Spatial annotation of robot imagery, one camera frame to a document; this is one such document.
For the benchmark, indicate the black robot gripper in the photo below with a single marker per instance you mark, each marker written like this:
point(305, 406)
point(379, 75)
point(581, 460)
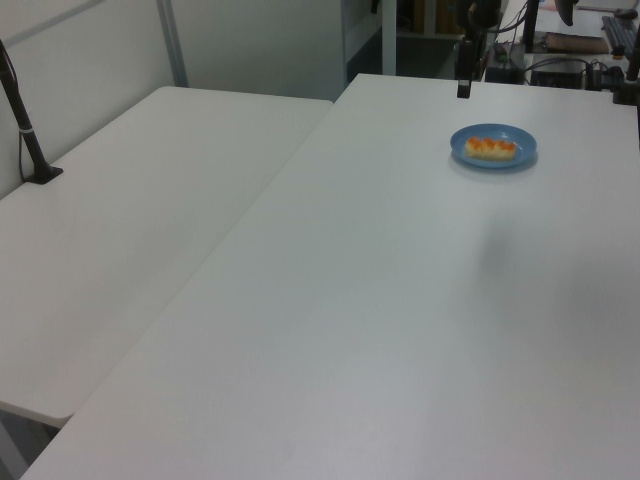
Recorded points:
point(481, 14)

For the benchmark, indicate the toy bread with orange glaze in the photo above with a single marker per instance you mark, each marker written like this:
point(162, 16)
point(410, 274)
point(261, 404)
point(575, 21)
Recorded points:
point(491, 149)

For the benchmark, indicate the blue round plate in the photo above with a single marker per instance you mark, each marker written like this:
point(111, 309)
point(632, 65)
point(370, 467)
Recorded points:
point(480, 132)

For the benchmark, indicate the small black device box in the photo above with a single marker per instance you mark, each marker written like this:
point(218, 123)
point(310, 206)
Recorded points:
point(504, 74)

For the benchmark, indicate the black monitor stand pole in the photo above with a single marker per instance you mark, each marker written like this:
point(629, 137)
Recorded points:
point(531, 25)

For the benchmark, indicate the black electronics box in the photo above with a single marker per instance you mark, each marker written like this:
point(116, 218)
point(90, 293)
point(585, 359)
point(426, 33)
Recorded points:
point(556, 74)

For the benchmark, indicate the black keyboard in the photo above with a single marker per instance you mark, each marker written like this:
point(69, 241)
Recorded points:
point(622, 30)

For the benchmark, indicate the white shelf frame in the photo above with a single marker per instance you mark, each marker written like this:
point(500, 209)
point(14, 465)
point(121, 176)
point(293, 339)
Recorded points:
point(370, 37)

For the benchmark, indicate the black camera stand pole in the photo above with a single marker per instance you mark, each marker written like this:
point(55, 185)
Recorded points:
point(22, 120)

